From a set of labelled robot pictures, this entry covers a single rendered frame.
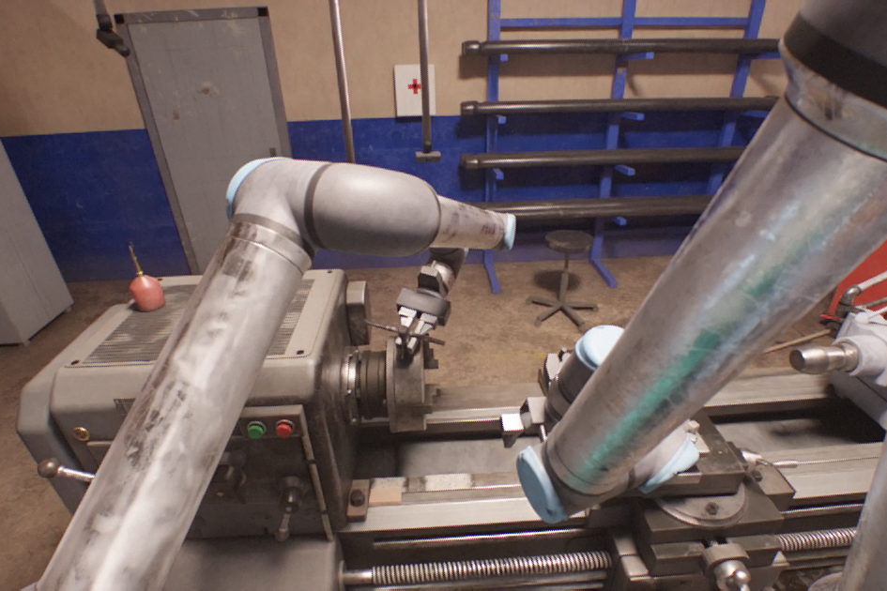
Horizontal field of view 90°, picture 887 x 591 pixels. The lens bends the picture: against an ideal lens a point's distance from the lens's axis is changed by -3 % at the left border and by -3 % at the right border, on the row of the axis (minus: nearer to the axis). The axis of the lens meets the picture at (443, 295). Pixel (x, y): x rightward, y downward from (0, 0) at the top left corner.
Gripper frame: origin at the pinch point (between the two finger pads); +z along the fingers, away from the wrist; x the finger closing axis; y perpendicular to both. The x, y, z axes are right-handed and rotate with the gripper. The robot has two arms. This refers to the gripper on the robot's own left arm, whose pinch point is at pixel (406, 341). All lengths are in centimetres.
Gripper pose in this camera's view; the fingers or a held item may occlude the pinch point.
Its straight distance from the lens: 111.8
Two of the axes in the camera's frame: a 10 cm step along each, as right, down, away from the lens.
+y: 0.2, 6.0, 8.0
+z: -3.5, 7.6, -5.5
